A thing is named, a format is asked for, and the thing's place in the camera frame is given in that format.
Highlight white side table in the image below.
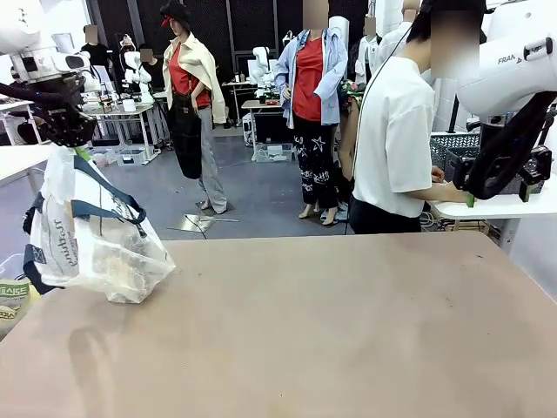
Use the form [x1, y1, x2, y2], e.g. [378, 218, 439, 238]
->
[428, 182, 557, 258]

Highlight mannequin in cream jacket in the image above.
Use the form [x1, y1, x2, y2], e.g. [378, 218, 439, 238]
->
[158, 0, 231, 215]

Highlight grey plastic basket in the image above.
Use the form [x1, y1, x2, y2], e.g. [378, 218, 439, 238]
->
[429, 131, 481, 172]

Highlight translucent shopping bag navy handles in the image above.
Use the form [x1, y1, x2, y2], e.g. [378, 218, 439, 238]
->
[22, 145, 178, 306]

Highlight metal mannequin base plate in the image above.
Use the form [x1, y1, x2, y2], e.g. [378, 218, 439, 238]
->
[166, 212, 241, 233]

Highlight person right forearm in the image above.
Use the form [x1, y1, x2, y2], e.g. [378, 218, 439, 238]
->
[422, 182, 469, 205]

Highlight mannequin in blue shirt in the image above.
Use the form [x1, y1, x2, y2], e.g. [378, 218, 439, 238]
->
[272, 0, 350, 221]

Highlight black cable bundle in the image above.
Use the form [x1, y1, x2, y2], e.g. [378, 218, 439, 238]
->
[466, 90, 557, 202]

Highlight person in white shirt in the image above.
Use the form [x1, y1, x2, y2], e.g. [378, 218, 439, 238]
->
[346, 0, 485, 236]

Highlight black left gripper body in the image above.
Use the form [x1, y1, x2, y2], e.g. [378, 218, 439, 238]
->
[40, 76, 98, 150]

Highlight clear storage bin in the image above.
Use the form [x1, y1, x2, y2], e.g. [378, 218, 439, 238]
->
[253, 142, 296, 164]

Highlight mannequin in white shirt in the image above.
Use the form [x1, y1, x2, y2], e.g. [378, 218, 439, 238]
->
[352, 16, 385, 88]

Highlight green snack bag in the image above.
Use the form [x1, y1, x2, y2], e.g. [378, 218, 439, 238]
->
[0, 280, 32, 324]

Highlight white desk with white legs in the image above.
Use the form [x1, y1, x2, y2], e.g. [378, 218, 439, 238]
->
[0, 142, 60, 186]

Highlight seated person in black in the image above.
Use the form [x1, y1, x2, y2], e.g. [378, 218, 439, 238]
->
[138, 45, 165, 93]

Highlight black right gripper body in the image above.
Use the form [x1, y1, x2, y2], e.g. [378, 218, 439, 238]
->
[473, 123, 530, 176]

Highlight person in black shirt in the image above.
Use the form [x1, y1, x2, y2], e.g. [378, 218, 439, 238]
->
[79, 24, 111, 69]

